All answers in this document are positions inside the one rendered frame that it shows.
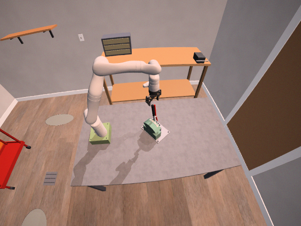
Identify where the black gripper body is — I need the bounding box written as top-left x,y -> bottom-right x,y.
149,90 -> 159,98

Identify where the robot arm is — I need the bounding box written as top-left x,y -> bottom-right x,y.
84,56 -> 161,137

